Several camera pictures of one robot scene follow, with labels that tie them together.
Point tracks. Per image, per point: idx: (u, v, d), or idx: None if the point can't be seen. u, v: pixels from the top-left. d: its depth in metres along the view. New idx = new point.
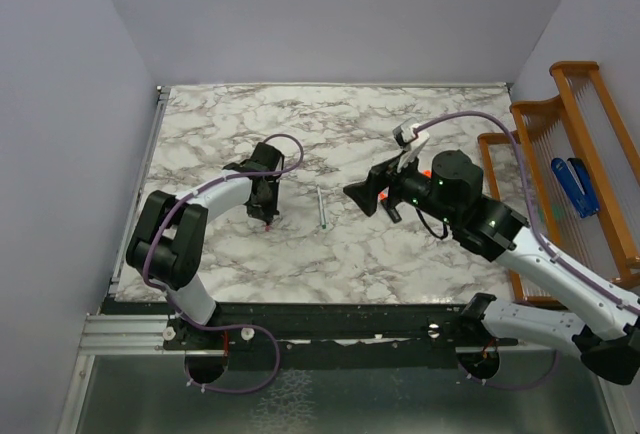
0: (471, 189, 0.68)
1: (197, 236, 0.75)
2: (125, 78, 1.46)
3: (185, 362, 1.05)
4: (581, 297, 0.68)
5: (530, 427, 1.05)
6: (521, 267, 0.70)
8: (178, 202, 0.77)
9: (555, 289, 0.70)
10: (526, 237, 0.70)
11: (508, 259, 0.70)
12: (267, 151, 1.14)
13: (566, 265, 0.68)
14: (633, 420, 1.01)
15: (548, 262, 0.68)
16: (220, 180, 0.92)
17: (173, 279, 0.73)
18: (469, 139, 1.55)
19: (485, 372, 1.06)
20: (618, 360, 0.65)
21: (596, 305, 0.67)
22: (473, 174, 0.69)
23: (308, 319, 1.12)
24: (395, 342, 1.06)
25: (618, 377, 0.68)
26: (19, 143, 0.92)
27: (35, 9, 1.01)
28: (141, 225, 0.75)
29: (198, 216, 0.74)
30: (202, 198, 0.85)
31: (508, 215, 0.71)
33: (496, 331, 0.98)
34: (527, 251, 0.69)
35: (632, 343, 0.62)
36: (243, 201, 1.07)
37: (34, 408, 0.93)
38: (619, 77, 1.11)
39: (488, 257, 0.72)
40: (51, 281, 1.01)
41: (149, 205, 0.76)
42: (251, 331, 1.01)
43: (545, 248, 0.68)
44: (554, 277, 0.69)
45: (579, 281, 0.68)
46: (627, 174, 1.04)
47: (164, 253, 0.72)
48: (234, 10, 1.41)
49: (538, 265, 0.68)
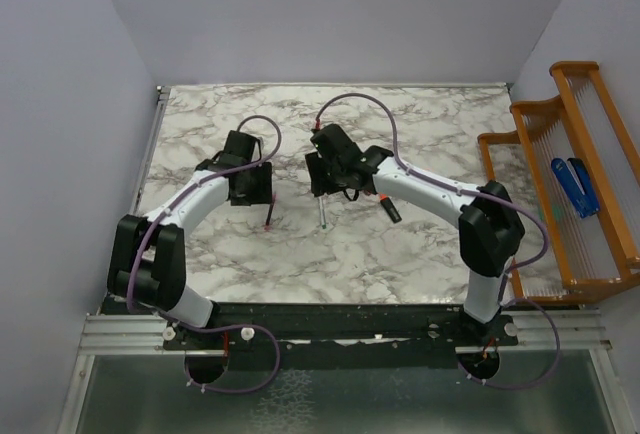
0: (330, 140, 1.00)
1: (176, 258, 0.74)
2: (124, 78, 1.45)
3: (185, 362, 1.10)
4: (431, 196, 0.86)
5: (530, 427, 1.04)
6: (393, 188, 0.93)
8: (148, 232, 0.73)
9: (419, 197, 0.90)
10: (388, 165, 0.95)
11: (381, 183, 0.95)
12: (242, 138, 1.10)
13: (415, 174, 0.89)
14: (633, 420, 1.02)
15: (404, 176, 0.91)
16: (192, 186, 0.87)
17: (160, 303, 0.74)
18: (469, 139, 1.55)
19: (485, 372, 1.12)
20: (471, 243, 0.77)
21: (440, 197, 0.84)
22: (333, 133, 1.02)
23: (308, 319, 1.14)
24: (395, 342, 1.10)
25: (491, 265, 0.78)
26: (19, 142, 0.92)
27: (34, 8, 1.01)
28: (117, 253, 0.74)
29: (173, 239, 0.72)
30: (177, 215, 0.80)
31: (376, 154, 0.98)
33: (482, 318, 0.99)
34: (388, 172, 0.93)
35: (469, 219, 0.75)
36: (222, 198, 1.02)
37: (33, 409, 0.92)
38: (619, 77, 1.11)
39: (372, 190, 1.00)
40: (51, 280, 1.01)
41: (122, 232, 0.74)
42: (252, 332, 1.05)
43: (399, 166, 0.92)
44: (409, 186, 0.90)
45: (426, 184, 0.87)
46: (628, 174, 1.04)
47: (147, 280, 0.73)
48: (234, 10, 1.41)
49: (396, 179, 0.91)
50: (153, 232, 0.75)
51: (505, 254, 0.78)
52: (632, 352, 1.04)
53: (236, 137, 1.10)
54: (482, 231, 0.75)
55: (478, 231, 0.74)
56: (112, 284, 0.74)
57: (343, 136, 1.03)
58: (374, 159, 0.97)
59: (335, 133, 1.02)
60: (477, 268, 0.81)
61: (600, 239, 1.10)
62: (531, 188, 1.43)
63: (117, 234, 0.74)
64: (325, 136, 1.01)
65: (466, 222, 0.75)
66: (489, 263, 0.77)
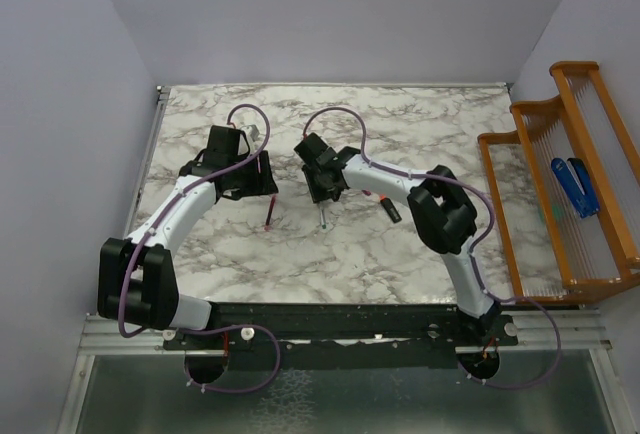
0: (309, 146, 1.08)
1: (166, 278, 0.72)
2: (125, 78, 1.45)
3: (186, 362, 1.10)
4: (387, 183, 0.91)
5: (530, 427, 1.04)
6: (358, 179, 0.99)
8: (133, 257, 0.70)
9: (381, 187, 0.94)
10: (356, 160, 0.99)
11: (350, 177, 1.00)
12: (225, 134, 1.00)
13: (376, 165, 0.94)
14: (633, 420, 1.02)
15: (367, 168, 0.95)
16: (177, 197, 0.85)
17: (154, 323, 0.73)
18: (469, 139, 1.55)
19: (485, 372, 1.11)
20: (422, 223, 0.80)
21: (395, 183, 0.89)
22: (310, 138, 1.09)
23: (308, 319, 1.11)
24: (395, 342, 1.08)
25: (445, 243, 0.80)
26: (19, 143, 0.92)
27: (35, 9, 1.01)
28: (105, 278, 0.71)
29: (161, 260, 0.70)
30: (162, 233, 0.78)
31: (346, 150, 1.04)
33: (476, 313, 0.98)
34: (355, 166, 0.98)
35: (416, 199, 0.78)
36: (210, 201, 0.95)
37: (33, 409, 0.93)
38: (619, 76, 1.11)
39: (346, 185, 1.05)
40: (51, 280, 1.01)
41: (106, 257, 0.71)
42: (252, 331, 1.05)
43: (362, 159, 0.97)
44: (372, 176, 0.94)
45: (385, 173, 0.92)
46: (627, 173, 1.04)
47: (139, 299, 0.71)
48: (234, 10, 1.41)
49: (361, 172, 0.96)
50: (139, 254, 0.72)
51: (458, 232, 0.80)
52: (632, 352, 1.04)
53: (220, 132, 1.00)
54: (430, 210, 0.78)
55: (425, 209, 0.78)
56: (104, 309, 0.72)
57: (319, 140, 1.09)
58: (344, 158, 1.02)
59: (313, 138, 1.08)
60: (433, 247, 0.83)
61: (600, 239, 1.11)
62: (531, 188, 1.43)
63: (101, 259, 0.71)
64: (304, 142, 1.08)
65: (414, 201, 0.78)
66: (442, 241, 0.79)
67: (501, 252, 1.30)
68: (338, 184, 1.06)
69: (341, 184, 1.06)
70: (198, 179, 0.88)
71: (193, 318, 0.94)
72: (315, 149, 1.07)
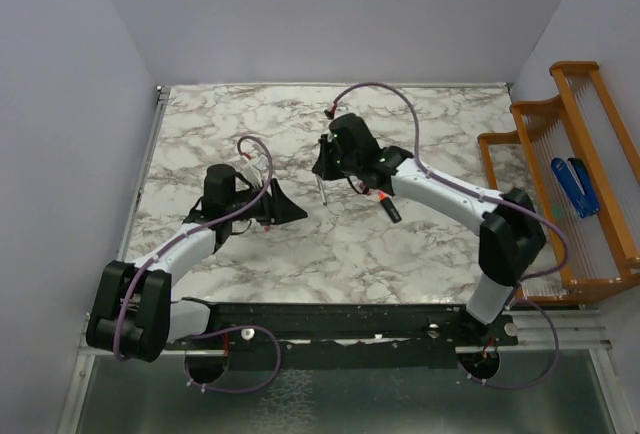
0: (353, 135, 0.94)
1: (163, 304, 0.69)
2: (125, 78, 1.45)
3: (186, 362, 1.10)
4: (451, 199, 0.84)
5: (530, 427, 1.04)
6: (408, 188, 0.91)
8: (133, 281, 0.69)
9: (437, 201, 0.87)
10: (408, 167, 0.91)
11: (399, 184, 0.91)
12: (218, 186, 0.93)
13: (436, 178, 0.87)
14: (633, 420, 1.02)
15: (423, 179, 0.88)
16: (180, 237, 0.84)
17: (144, 354, 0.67)
18: (469, 139, 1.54)
19: (485, 372, 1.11)
20: (490, 251, 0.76)
21: (461, 202, 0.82)
22: (353, 123, 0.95)
23: (308, 318, 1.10)
24: (395, 342, 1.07)
25: (510, 273, 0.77)
26: (19, 142, 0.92)
27: (35, 8, 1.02)
28: (100, 302, 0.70)
29: (161, 284, 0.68)
30: (165, 261, 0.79)
31: (396, 153, 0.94)
33: (485, 320, 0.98)
34: (407, 174, 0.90)
35: (493, 228, 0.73)
36: (210, 249, 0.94)
37: (33, 409, 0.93)
38: (618, 76, 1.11)
39: (389, 190, 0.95)
40: (52, 280, 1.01)
41: (106, 280, 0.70)
42: (252, 331, 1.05)
43: (419, 168, 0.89)
44: (429, 189, 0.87)
45: (447, 188, 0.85)
46: (627, 172, 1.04)
47: (130, 327, 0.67)
48: (235, 10, 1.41)
49: (415, 182, 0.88)
50: (140, 279, 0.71)
51: (523, 263, 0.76)
52: (632, 351, 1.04)
53: (212, 183, 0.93)
54: (505, 240, 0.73)
55: (500, 239, 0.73)
56: (92, 337, 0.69)
57: (365, 129, 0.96)
58: (393, 160, 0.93)
59: (358, 127, 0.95)
60: (493, 273, 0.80)
61: (600, 238, 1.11)
62: (531, 188, 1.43)
63: (102, 283, 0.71)
64: (348, 129, 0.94)
65: (488, 230, 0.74)
66: (508, 270, 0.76)
67: None
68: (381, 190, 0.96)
69: (383, 191, 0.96)
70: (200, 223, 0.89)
71: (193, 318, 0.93)
72: (359, 138, 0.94)
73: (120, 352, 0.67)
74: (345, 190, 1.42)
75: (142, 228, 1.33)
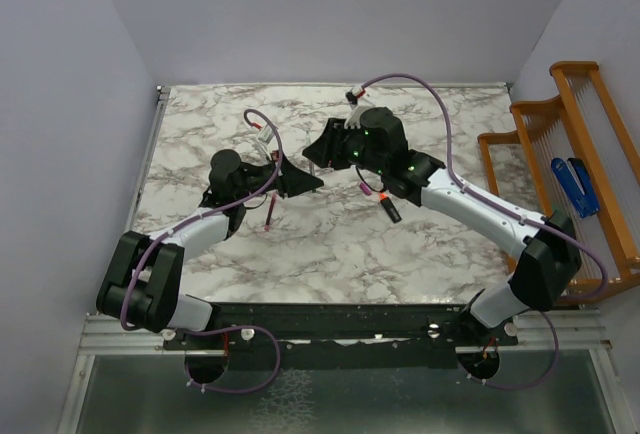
0: (388, 137, 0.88)
1: (176, 276, 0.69)
2: (125, 78, 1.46)
3: (186, 362, 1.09)
4: (489, 221, 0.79)
5: (530, 427, 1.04)
6: (441, 201, 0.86)
8: (148, 248, 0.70)
9: (470, 217, 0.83)
10: (440, 177, 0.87)
11: (427, 196, 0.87)
12: (224, 182, 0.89)
13: (472, 193, 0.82)
14: (633, 420, 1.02)
15: (458, 193, 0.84)
16: (194, 218, 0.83)
17: (151, 325, 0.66)
18: (469, 139, 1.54)
19: (485, 371, 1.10)
20: (529, 277, 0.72)
21: (500, 224, 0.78)
22: (391, 125, 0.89)
23: (308, 318, 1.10)
24: (395, 342, 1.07)
25: (545, 298, 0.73)
26: (20, 142, 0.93)
27: (36, 9, 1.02)
28: (112, 269, 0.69)
29: (174, 255, 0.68)
30: (179, 236, 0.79)
31: (426, 161, 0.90)
33: (489, 323, 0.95)
34: (439, 186, 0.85)
35: (536, 256, 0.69)
36: (221, 237, 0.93)
37: (33, 409, 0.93)
38: (618, 76, 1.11)
39: (415, 200, 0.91)
40: (52, 279, 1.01)
41: (120, 248, 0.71)
42: (252, 331, 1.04)
43: (453, 181, 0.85)
44: (463, 205, 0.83)
45: (484, 206, 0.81)
46: (627, 173, 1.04)
47: (138, 297, 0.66)
48: (235, 10, 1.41)
49: (448, 196, 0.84)
50: (153, 250, 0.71)
51: (559, 290, 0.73)
52: (632, 352, 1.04)
53: (217, 179, 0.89)
54: (547, 266, 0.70)
55: (542, 265, 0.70)
56: (101, 303, 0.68)
57: (401, 132, 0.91)
58: (425, 168, 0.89)
59: (394, 129, 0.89)
60: (524, 295, 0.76)
61: (600, 238, 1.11)
62: (530, 188, 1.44)
63: (116, 249, 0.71)
64: (386, 131, 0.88)
65: (527, 254, 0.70)
66: (545, 296, 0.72)
67: (500, 252, 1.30)
68: (405, 198, 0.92)
69: (408, 200, 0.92)
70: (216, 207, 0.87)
71: (195, 314, 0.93)
72: (393, 142, 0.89)
73: (126, 321, 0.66)
74: (345, 190, 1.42)
75: (142, 228, 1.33)
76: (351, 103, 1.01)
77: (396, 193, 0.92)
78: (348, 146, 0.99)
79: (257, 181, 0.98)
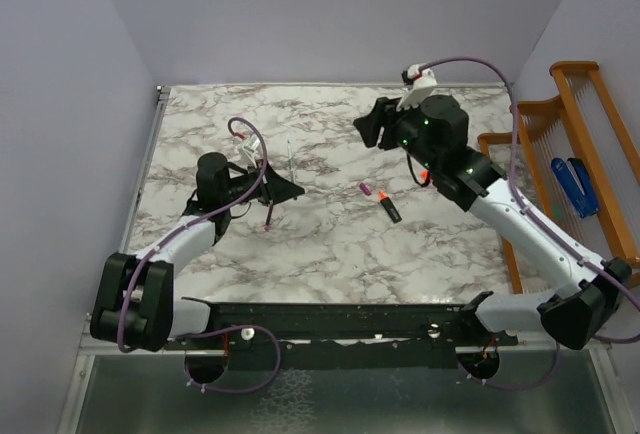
0: (451, 132, 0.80)
1: (167, 294, 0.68)
2: (124, 77, 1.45)
3: (186, 362, 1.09)
4: (543, 249, 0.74)
5: (531, 427, 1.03)
6: (494, 215, 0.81)
8: (137, 270, 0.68)
9: (522, 240, 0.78)
10: (501, 189, 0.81)
11: (482, 208, 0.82)
12: (211, 181, 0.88)
13: (532, 217, 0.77)
14: (633, 420, 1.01)
15: (517, 213, 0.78)
16: (180, 229, 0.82)
17: (149, 344, 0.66)
18: (469, 139, 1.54)
19: (485, 371, 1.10)
20: (571, 320, 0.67)
21: (556, 257, 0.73)
22: (457, 119, 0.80)
23: (307, 318, 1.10)
24: (395, 342, 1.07)
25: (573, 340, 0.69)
26: (19, 142, 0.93)
27: (35, 9, 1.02)
28: (102, 294, 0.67)
29: (164, 272, 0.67)
30: (166, 252, 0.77)
31: (485, 164, 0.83)
33: (490, 326, 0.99)
34: (499, 200, 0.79)
35: (589, 304, 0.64)
36: (206, 245, 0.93)
37: (33, 409, 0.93)
38: (618, 76, 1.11)
39: (463, 204, 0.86)
40: (52, 280, 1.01)
41: (107, 272, 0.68)
42: (252, 331, 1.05)
43: (514, 199, 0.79)
44: (519, 227, 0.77)
45: (542, 233, 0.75)
46: (628, 173, 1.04)
47: (133, 320, 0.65)
48: (235, 10, 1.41)
49: (506, 214, 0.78)
50: (142, 269, 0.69)
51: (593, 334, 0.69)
52: (632, 352, 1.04)
53: (203, 178, 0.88)
54: (596, 314, 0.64)
55: (593, 314, 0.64)
56: (96, 329, 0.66)
57: (464, 128, 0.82)
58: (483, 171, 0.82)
59: (458, 123, 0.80)
60: (550, 332, 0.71)
61: (601, 238, 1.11)
62: (530, 188, 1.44)
63: (102, 272, 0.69)
64: (451, 125, 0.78)
65: (590, 311, 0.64)
66: (578, 340, 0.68)
67: (501, 252, 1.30)
68: (452, 200, 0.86)
69: (455, 202, 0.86)
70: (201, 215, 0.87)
71: (194, 315, 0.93)
72: (455, 137, 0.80)
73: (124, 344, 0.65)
74: (345, 190, 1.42)
75: (142, 228, 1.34)
76: (407, 86, 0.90)
77: (445, 193, 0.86)
78: (399, 132, 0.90)
79: (242, 190, 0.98)
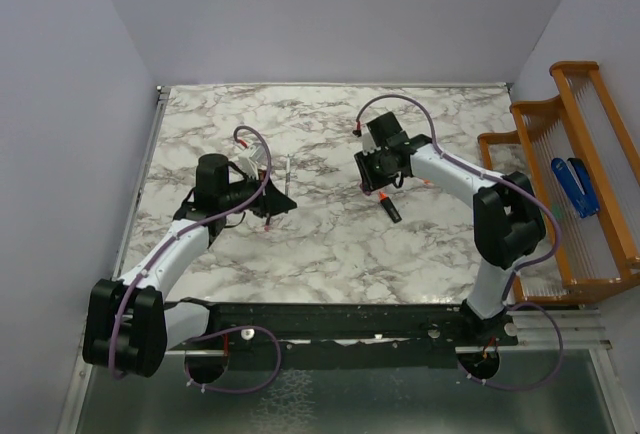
0: (381, 123, 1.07)
1: (156, 321, 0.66)
2: (124, 78, 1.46)
3: (186, 362, 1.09)
4: (456, 178, 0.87)
5: (530, 427, 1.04)
6: (425, 168, 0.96)
8: (125, 298, 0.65)
9: (447, 180, 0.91)
10: (427, 149, 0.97)
11: (416, 165, 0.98)
12: (211, 175, 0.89)
13: (447, 158, 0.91)
14: (632, 420, 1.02)
15: (437, 159, 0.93)
16: (170, 240, 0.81)
17: (142, 370, 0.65)
18: (469, 139, 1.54)
19: (485, 371, 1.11)
20: (483, 226, 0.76)
21: (464, 179, 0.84)
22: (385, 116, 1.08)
23: (307, 318, 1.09)
24: (395, 342, 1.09)
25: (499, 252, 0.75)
26: (19, 142, 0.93)
27: (35, 9, 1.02)
28: (91, 319, 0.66)
29: (152, 303, 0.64)
30: (155, 276, 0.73)
31: (420, 138, 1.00)
33: (482, 313, 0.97)
34: (424, 154, 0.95)
35: (484, 200, 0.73)
36: (203, 247, 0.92)
37: (33, 409, 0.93)
38: (618, 76, 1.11)
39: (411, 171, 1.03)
40: (52, 280, 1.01)
41: (95, 300, 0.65)
42: (252, 331, 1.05)
43: (434, 150, 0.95)
44: (440, 168, 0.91)
45: (455, 167, 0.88)
46: (628, 173, 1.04)
47: (125, 347, 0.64)
48: (235, 10, 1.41)
49: (430, 162, 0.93)
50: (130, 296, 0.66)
51: (516, 248, 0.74)
52: (632, 352, 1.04)
53: (204, 172, 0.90)
54: (496, 213, 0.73)
55: (491, 211, 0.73)
56: (88, 354, 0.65)
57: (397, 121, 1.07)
58: (418, 143, 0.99)
59: (389, 118, 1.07)
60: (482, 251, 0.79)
61: (601, 238, 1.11)
62: None
63: (90, 299, 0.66)
64: (377, 119, 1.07)
65: (480, 201, 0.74)
66: (499, 249, 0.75)
67: None
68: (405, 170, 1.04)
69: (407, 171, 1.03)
70: (192, 222, 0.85)
71: (194, 319, 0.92)
72: (387, 126, 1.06)
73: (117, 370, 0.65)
74: (345, 190, 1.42)
75: (142, 228, 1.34)
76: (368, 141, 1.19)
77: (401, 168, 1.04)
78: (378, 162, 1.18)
79: (238, 197, 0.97)
